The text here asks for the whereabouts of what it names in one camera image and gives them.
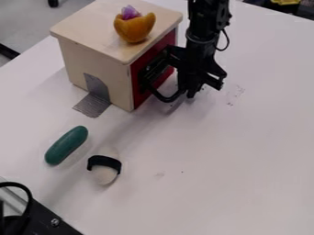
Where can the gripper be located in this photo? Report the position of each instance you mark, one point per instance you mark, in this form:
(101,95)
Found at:
(200,59)

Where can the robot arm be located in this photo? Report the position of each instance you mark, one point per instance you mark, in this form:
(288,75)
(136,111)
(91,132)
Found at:
(206,16)

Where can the drawer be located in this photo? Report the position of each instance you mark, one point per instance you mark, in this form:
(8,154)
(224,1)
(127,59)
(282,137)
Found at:
(153,70)

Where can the orange toy with purple top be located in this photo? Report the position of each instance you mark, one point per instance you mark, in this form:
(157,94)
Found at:
(134,25)

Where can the grey tape strip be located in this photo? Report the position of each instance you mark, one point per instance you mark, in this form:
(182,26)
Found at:
(95,98)

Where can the cabinet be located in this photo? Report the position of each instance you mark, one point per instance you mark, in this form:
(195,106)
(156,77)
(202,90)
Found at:
(98,52)

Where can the white toy sushi, black band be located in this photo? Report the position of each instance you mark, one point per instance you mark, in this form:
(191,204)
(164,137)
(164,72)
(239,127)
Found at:
(104,166)

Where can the green toy cucumber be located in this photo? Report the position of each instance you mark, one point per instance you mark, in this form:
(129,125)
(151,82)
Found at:
(66,144)

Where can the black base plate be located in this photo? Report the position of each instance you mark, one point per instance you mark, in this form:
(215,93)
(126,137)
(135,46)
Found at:
(43,220)

